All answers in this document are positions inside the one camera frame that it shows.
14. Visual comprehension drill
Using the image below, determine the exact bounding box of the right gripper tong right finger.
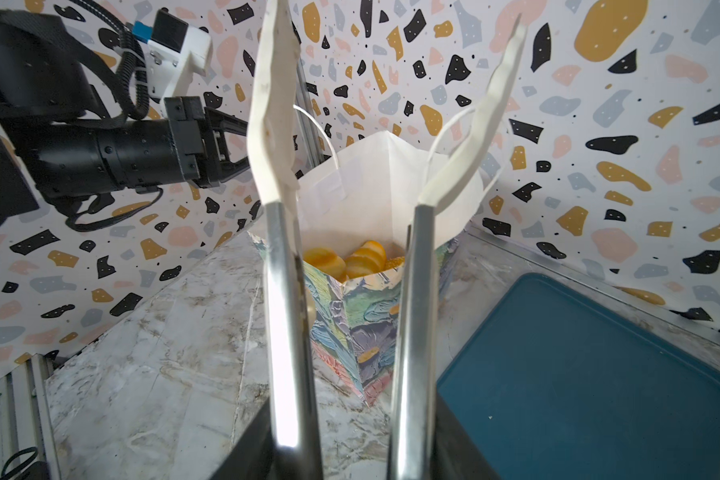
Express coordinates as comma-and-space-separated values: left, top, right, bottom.
387, 21, 527, 479

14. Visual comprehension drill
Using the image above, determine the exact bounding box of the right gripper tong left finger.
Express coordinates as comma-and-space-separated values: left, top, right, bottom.
247, 1, 323, 479

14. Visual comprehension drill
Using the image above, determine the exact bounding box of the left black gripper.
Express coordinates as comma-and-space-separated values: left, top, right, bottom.
1, 97, 249, 201

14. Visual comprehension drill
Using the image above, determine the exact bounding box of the white floral paper bag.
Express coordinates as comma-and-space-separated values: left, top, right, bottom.
247, 103, 502, 407

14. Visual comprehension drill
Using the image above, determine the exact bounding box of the shell shaped striped bun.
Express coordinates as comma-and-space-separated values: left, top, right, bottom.
345, 240, 387, 279

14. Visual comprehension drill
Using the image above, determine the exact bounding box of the round striped bun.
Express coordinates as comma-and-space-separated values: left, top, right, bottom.
303, 247, 347, 282

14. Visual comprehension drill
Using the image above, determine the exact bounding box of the large sesame bread loaf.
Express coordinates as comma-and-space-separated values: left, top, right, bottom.
384, 256, 405, 270

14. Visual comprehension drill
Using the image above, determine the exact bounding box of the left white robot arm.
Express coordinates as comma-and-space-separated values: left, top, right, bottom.
0, 1, 249, 233

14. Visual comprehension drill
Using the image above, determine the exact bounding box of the teal plastic tray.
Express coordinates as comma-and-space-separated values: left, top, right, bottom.
438, 274, 720, 479

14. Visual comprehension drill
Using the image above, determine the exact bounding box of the left aluminium corner post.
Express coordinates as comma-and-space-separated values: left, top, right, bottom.
295, 60, 324, 170

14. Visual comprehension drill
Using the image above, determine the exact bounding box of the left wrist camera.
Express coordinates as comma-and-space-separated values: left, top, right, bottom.
132, 10, 213, 103

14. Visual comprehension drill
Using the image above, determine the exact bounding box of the black corrugated cable conduit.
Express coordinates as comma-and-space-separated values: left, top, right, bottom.
65, 0, 152, 121

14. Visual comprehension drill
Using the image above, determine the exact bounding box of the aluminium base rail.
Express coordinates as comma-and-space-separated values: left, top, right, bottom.
0, 355, 61, 479

